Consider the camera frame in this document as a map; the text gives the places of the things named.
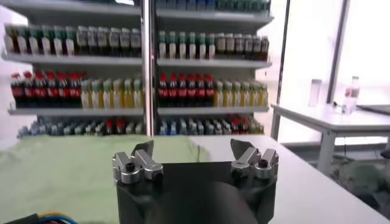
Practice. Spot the green t-shirt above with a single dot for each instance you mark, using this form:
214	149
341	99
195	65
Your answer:
61	170

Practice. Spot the green cap tea bottle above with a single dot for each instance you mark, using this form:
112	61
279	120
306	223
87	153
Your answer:
192	48
58	45
211	48
202	48
182	48
172	48
45	44
70	45
21	43
162	48
9	42
33	44

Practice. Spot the white table grey legs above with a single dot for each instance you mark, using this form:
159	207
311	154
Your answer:
335	121

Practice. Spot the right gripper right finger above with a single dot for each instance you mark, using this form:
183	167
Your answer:
253	162

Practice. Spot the metal beverage shelf rack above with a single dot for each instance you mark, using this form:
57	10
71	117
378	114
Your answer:
213	63
76	60

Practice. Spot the clear plastic water bottle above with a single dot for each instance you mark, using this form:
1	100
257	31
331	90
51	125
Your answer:
351	95

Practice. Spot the yellow drink bottle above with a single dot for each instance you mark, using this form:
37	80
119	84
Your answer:
86	97
106	97
138	97
254	95
117	97
96	97
218	95
128	97
245	95
236	95
227	95
263	95

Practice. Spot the dark tea bottle pale label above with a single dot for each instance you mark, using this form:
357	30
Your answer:
238	45
114	40
135	40
229	45
125	40
103	39
220	45
92	39
264	47
256	46
247	46
82	39

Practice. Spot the grey green clothing pile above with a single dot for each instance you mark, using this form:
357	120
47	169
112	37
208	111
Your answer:
362	179

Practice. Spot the blue water bottle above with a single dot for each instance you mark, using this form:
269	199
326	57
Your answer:
163	129
172	129

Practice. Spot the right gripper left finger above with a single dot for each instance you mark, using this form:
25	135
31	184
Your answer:
137	165

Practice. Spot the red cap cola bottle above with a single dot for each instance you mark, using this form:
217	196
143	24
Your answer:
29	91
200	91
74	91
119	127
209	91
63	91
40	91
235	125
51	91
163	91
191	91
172	91
182	91
17	91
109	127
243	125

